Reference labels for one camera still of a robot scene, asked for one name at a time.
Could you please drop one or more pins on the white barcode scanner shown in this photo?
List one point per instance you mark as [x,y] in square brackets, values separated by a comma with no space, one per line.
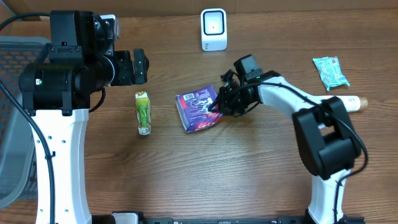
[214,32]

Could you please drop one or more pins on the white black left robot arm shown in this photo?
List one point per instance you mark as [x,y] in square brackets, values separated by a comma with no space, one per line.
[79,60]

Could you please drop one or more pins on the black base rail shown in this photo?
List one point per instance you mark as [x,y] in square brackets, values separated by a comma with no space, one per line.
[248,219]

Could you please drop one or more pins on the green yellow snack packet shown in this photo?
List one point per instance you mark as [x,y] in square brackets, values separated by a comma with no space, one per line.
[143,113]

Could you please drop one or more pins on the grey plastic basket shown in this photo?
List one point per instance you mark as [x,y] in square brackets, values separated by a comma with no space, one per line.
[18,162]

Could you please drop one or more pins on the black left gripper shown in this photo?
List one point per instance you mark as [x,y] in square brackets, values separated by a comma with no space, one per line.
[140,65]

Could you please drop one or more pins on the white tube gold cap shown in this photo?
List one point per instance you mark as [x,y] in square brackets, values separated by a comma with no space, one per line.
[354,103]

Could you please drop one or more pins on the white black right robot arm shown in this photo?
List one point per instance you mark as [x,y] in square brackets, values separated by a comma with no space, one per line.
[327,142]

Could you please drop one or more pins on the purple pad package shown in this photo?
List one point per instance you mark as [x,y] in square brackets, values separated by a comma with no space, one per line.
[193,109]

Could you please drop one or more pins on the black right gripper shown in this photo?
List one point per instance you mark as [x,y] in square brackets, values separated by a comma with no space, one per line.
[227,104]

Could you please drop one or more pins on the teal wipes packet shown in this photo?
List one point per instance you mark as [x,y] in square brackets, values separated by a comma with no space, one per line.
[330,72]

